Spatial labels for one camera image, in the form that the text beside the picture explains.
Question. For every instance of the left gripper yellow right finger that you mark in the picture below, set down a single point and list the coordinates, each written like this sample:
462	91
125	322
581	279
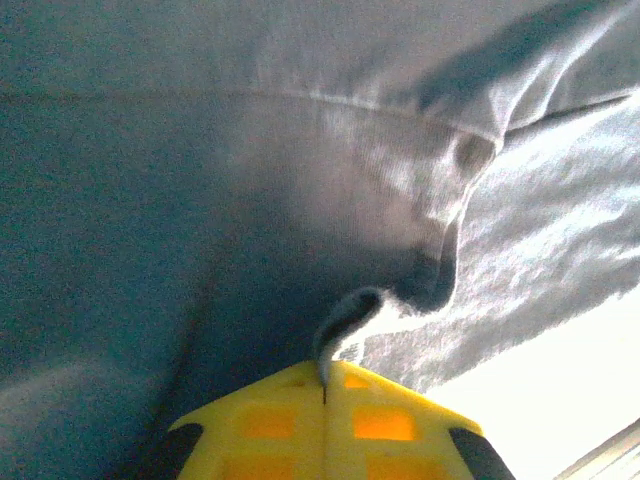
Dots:
400	425

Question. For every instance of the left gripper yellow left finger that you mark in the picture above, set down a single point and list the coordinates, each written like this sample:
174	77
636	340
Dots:
260	430

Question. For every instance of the large grey t-shirt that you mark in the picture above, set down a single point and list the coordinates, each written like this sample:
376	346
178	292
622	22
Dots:
200	200

